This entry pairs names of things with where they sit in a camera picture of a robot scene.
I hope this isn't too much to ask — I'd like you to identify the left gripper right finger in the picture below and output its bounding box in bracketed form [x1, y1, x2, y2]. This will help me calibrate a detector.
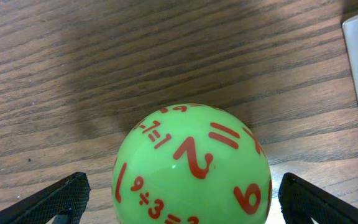
[278, 172, 358, 224]

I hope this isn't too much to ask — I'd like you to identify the green number ball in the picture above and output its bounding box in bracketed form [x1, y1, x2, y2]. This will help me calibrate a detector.
[112, 103, 272, 224]

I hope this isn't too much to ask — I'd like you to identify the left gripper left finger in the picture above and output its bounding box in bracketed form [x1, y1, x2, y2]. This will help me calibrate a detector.
[0, 172, 91, 224]

